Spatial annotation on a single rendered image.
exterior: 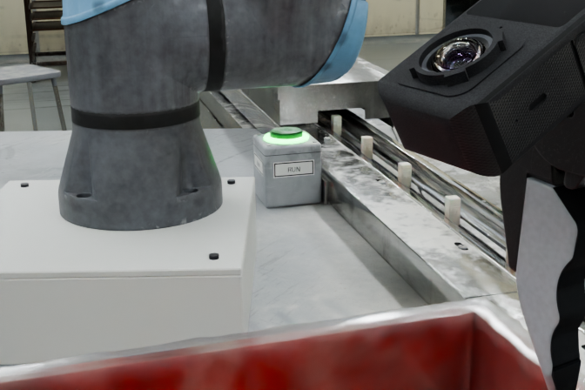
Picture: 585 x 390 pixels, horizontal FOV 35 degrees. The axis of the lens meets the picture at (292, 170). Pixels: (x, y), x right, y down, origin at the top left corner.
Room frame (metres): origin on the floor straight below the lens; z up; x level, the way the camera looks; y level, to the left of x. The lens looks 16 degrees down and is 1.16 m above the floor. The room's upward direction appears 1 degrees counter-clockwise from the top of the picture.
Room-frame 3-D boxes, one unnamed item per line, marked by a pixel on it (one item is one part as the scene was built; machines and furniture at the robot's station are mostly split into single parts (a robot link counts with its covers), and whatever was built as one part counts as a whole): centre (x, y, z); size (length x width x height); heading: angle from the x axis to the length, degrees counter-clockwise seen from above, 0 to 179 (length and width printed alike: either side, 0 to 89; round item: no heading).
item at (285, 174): (1.09, 0.00, 0.84); 0.08 x 0.08 x 0.11; 14
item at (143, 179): (0.83, 0.14, 0.95); 0.15 x 0.15 x 0.10
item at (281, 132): (1.09, 0.01, 0.90); 0.04 x 0.04 x 0.02
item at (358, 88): (1.93, 0.08, 0.89); 1.25 x 0.18 x 0.09; 14
